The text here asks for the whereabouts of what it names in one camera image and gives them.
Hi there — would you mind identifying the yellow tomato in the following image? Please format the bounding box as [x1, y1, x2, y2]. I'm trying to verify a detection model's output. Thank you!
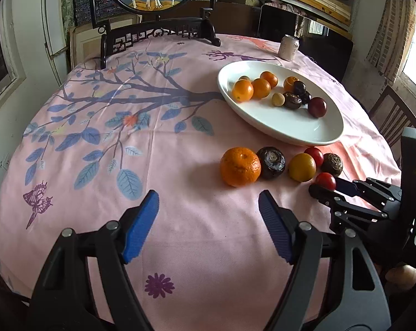
[288, 152, 317, 183]

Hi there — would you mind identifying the black cabinet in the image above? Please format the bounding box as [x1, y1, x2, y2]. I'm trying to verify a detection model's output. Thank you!
[256, 3, 353, 83]

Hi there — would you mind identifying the white door panel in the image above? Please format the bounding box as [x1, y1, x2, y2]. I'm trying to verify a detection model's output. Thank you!
[41, 0, 71, 87]

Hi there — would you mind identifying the brown water chestnut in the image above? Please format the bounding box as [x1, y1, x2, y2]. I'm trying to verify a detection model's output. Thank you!
[320, 152, 344, 178]
[282, 92, 303, 110]

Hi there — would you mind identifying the pale drink can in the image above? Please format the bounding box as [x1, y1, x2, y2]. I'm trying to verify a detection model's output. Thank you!
[278, 35, 300, 62]

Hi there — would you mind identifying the stack of patterned fabric boxes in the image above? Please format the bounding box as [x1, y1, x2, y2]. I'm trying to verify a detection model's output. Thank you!
[73, 0, 133, 25]

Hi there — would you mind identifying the dark red plum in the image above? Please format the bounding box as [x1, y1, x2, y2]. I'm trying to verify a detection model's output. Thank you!
[307, 97, 327, 118]

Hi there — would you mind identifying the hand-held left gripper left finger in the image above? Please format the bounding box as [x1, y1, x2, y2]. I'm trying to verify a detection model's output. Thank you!
[29, 189, 159, 331]

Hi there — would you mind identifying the dark slatted wooden chair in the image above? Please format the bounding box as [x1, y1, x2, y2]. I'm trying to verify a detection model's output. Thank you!
[368, 86, 416, 149]

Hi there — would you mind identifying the white framed window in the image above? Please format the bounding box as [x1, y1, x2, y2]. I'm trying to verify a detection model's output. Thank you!
[0, 0, 26, 118]

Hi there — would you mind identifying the red cherry tomato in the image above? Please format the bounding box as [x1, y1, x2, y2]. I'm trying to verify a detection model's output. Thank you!
[304, 146, 324, 168]
[315, 172, 337, 192]

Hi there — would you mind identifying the large dark water chestnut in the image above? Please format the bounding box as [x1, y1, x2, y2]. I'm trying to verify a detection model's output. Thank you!
[256, 146, 286, 180]

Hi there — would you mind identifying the white oval plate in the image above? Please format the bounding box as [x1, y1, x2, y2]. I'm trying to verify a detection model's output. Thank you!
[217, 61, 344, 146]

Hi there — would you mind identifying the black carved chair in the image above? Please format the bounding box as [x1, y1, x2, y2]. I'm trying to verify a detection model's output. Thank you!
[100, 19, 212, 70]

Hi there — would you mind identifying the white shelf unit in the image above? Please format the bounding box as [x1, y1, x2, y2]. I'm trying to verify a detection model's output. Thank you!
[215, 0, 364, 38]

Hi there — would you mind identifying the pink cloth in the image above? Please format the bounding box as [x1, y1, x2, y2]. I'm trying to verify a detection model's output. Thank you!
[263, 0, 308, 38]

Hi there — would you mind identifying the large orange tangerine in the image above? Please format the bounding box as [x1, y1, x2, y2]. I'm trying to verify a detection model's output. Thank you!
[220, 146, 262, 188]

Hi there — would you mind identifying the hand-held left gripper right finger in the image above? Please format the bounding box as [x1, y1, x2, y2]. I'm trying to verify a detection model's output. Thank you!
[258, 189, 391, 331]

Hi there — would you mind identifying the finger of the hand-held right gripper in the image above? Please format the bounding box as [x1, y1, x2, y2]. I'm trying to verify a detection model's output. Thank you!
[335, 177, 402, 201]
[309, 184, 390, 236]

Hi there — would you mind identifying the green marble slab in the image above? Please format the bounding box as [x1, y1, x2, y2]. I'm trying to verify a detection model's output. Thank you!
[61, 0, 78, 28]

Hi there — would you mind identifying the bamboo curtain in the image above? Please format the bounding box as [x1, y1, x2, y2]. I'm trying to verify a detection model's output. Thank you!
[367, 0, 416, 83]

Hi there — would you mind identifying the person's right hand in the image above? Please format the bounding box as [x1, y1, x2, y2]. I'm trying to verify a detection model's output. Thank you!
[385, 265, 416, 292]

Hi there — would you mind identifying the pink floral tablecloth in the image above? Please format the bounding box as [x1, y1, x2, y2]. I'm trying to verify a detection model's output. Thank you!
[0, 33, 405, 331]

